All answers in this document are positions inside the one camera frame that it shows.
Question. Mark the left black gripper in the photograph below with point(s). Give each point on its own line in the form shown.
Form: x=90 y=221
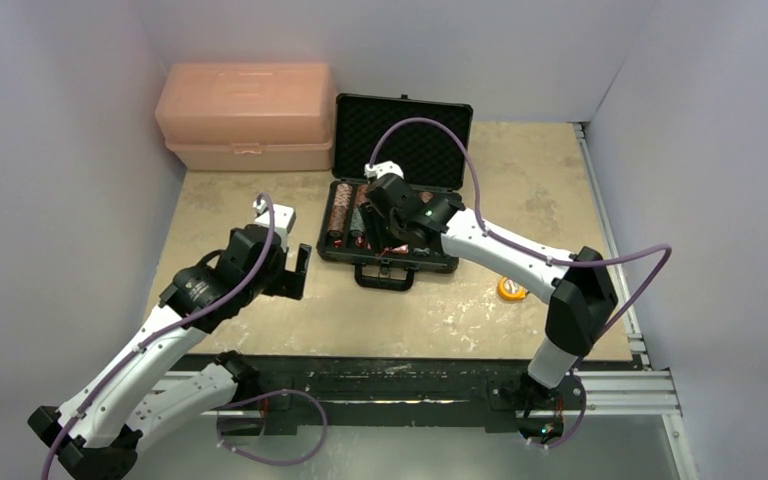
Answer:
x=287 y=282

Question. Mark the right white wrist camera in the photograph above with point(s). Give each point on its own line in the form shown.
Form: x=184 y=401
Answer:
x=378 y=170

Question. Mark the dark red chip stack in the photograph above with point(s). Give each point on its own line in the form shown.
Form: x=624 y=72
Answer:
x=361 y=196

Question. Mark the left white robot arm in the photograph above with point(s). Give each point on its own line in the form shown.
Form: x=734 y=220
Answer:
x=101 y=431

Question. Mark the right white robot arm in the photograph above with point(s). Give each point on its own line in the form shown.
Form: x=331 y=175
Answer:
x=576 y=287

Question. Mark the yellow measuring tape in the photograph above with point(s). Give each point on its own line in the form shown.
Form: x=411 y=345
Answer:
x=509 y=290

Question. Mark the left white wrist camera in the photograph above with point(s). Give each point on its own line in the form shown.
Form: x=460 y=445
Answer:
x=282 y=217

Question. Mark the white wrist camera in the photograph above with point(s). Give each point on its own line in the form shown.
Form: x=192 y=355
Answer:
x=378 y=170
x=282 y=217

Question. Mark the brown lower chip stack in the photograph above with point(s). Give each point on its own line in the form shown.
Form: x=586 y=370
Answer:
x=337 y=221

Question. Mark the black poker set case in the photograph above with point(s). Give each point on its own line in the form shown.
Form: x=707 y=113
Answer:
x=425 y=139

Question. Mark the pink plastic storage box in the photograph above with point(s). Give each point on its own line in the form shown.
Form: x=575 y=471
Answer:
x=249 y=117

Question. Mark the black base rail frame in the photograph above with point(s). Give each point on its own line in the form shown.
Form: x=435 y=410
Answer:
x=494 y=395

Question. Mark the orange chip stack in case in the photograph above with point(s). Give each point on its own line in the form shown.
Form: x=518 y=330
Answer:
x=342 y=196

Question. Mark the green chip stack in case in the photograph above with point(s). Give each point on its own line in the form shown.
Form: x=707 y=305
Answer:
x=357 y=226

